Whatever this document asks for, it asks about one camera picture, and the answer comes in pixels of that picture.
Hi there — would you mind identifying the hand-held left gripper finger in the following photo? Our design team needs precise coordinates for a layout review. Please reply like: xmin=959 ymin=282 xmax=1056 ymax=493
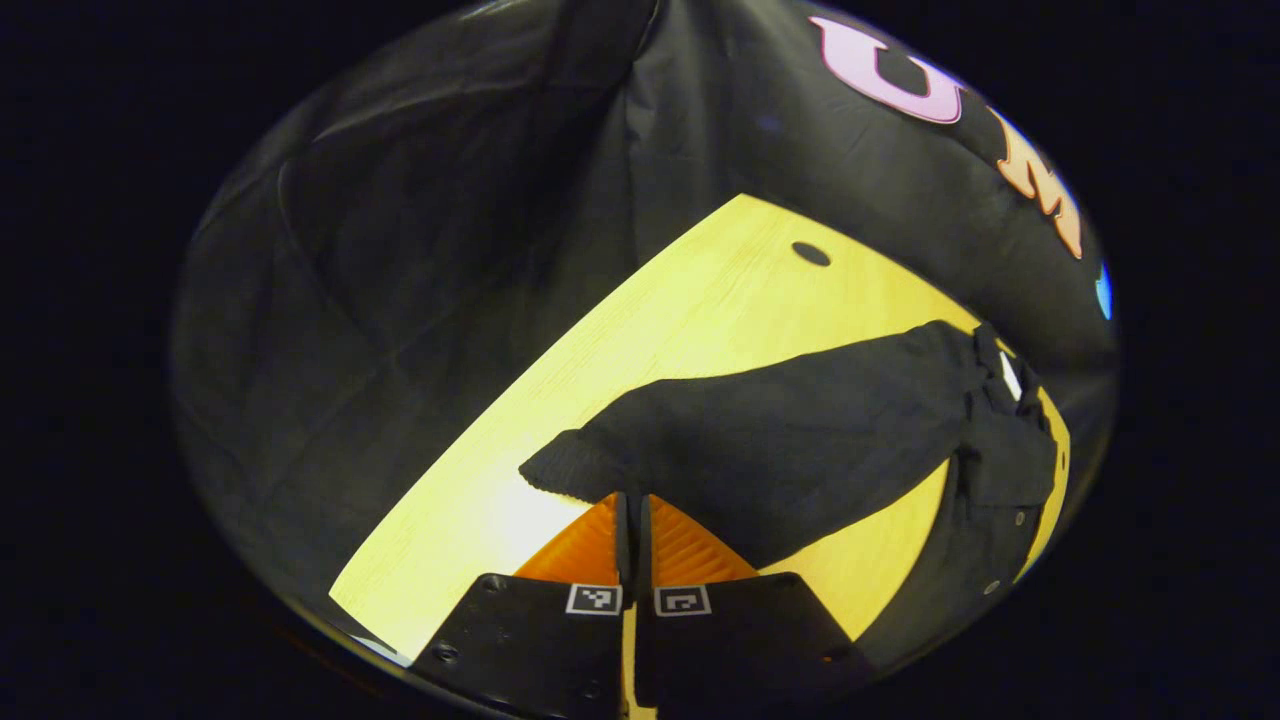
xmin=410 ymin=492 xmax=634 ymax=720
xmin=636 ymin=493 xmax=877 ymax=717

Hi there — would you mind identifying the black button shirt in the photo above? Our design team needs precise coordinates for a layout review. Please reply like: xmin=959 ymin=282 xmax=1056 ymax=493
xmin=518 ymin=320 xmax=1061 ymax=671

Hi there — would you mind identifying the black backdrop cloth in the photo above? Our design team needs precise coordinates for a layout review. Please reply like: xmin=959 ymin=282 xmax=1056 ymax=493
xmin=170 ymin=0 xmax=1119 ymax=621

